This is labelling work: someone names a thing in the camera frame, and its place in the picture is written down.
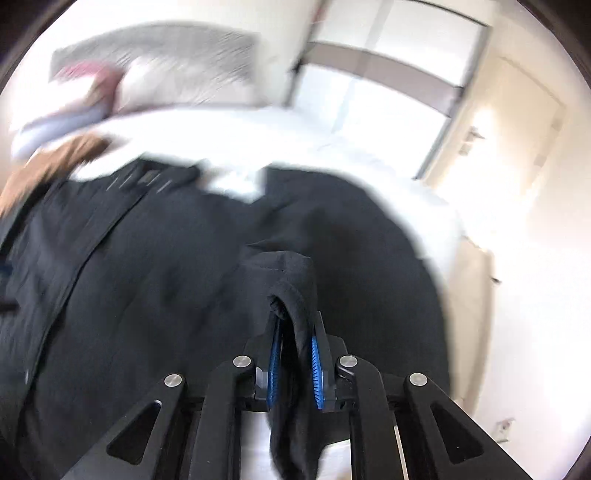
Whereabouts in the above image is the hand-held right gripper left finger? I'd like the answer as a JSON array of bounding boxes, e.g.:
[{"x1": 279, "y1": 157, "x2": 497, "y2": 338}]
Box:
[{"x1": 60, "y1": 318, "x2": 283, "y2": 480}]

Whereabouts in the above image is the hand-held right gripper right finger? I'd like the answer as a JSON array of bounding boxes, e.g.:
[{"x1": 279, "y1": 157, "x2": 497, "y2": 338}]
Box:
[{"x1": 308, "y1": 311, "x2": 533, "y2": 480}]

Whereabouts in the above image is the large black garment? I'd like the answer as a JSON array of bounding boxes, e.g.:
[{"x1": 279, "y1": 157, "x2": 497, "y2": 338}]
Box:
[{"x1": 0, "y1": 159, "x2": 462, "y2": 480}]

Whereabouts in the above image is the bed with grey sheet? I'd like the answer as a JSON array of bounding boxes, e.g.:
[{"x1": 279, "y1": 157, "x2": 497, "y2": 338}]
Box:
[{"x1": 9, "y1": 104, "x2": 467, "y2": 259}]

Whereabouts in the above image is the beige fluffy pillow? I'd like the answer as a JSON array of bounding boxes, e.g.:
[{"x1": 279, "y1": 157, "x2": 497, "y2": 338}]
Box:
[{"x1": 115, "y1": 54, "x2": 260, "y2": 112}]

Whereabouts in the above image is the brown cloth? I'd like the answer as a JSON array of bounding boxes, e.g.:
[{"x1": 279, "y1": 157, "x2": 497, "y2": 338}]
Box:
[{"x1": 0, "y1": 135, "x2": 110, "y2": 219}]

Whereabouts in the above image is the cream door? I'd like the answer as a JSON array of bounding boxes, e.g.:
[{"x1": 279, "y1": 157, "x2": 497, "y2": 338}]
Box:
[{"x1": 422, "y1": 54, "x2": 570, "y2": 210}]

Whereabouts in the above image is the white wardrobe with taupe band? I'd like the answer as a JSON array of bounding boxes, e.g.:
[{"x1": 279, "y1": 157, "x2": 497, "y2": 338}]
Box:
[{"x1": 287, "y1": 0, "x2": 494, "y2": 182}]

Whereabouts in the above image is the folded lavender blanket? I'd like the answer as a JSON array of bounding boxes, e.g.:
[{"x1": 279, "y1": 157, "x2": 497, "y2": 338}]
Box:
[{"x1": 16, "y1": 107, "x2": 108, "y2": 151}]

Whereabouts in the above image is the grey padded headboard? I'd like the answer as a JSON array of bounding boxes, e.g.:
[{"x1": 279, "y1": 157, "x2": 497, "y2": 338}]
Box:
[{"x1": 48, "y1": 25, "x2": 260, "y2": 108}]

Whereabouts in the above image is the dusty rose blanket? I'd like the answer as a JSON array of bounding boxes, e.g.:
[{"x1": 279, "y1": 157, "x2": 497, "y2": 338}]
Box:
[{"x1": 50, "y1": 62, "x2": 122, "y2": 86}]

